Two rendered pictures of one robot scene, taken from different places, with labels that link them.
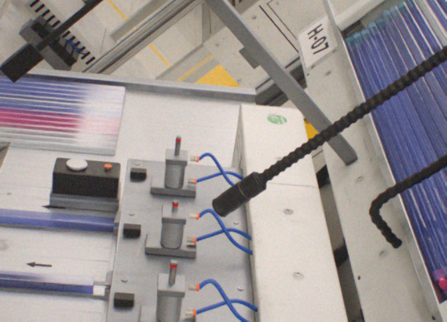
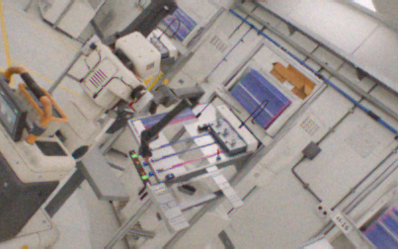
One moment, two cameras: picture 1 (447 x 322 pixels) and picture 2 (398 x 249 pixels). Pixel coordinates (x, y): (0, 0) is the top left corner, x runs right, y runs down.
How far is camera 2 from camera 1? 193 cm
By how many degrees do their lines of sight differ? 21
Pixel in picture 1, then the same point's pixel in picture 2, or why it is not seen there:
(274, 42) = (185, 77)
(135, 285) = (225, 139)
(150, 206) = (217, 128)
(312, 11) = (192, 68)
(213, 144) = (210, 113)
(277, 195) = (232, 121)
